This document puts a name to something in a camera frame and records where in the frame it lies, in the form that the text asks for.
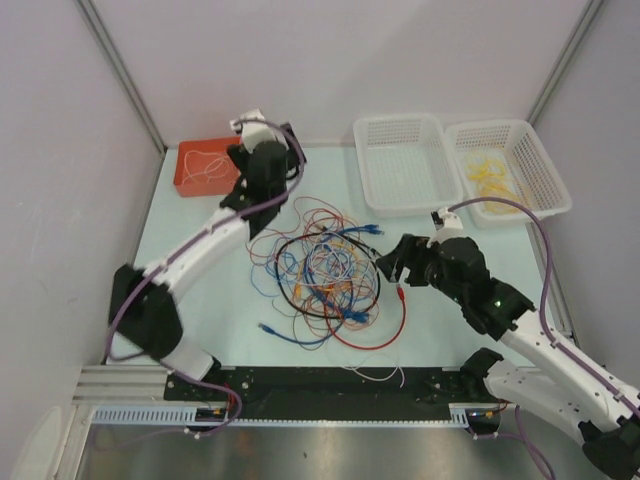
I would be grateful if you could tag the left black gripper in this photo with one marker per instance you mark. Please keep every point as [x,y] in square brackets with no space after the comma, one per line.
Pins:
[291,156]

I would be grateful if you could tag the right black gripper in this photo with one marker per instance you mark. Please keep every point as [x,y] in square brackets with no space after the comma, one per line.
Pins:
[410,251]

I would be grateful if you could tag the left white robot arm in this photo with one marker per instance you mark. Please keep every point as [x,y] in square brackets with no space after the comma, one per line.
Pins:
[144,301]

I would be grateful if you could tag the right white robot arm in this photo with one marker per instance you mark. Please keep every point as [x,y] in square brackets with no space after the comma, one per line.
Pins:
[573,392]

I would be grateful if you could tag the orange plastic box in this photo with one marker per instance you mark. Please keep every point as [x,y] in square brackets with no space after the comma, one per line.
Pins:
[203,167]

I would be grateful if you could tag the left white plastic basket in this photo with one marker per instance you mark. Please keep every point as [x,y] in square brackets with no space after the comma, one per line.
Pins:
[406,165]

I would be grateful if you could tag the white plastic basket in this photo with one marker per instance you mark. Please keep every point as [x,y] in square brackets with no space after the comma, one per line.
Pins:
[506,159]
[406,165]

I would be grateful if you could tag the right white plastic basket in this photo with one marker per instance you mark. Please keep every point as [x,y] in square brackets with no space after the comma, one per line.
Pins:
[506,159]

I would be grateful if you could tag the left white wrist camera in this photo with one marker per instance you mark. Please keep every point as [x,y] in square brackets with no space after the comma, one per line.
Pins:
[251,129]

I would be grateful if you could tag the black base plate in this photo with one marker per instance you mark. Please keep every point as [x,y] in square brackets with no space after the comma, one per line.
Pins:
[337,394]

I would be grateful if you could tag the left aluminium corner post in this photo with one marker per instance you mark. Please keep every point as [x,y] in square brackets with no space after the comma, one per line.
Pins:
[114,60]

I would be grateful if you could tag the aluminium corner post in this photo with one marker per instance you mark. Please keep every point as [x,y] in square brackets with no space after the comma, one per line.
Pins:
[114,60]
[588,18]

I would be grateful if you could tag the white slotted cable duct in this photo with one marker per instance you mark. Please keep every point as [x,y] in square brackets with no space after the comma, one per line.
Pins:
[160,416]

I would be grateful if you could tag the right aluminium corner post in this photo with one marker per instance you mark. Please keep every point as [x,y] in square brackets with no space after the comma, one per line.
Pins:
[588,18]

